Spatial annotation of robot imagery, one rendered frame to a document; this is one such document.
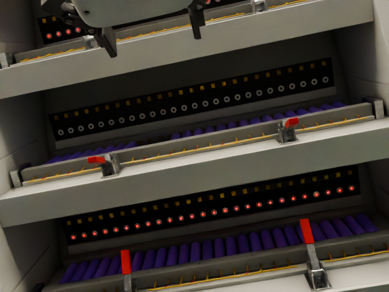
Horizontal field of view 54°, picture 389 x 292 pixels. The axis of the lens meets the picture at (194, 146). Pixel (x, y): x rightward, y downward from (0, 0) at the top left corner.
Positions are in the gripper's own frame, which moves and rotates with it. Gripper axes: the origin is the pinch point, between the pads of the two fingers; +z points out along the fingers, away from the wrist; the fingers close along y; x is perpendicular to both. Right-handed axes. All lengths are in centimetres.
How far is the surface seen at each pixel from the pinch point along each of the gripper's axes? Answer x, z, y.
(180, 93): 9.2, 30.5, -1.2
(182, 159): -6.9, 21.7, -1.5
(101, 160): -7.2, 15.0, -11.7
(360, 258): -24.7, 28.8, 21.6
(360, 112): -4.3, 23.0, 26.2
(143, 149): -3.7, 22.6, -7.5
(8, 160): -1.1, 22.4, -30.0
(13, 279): -19.8, 24.9, -30.4
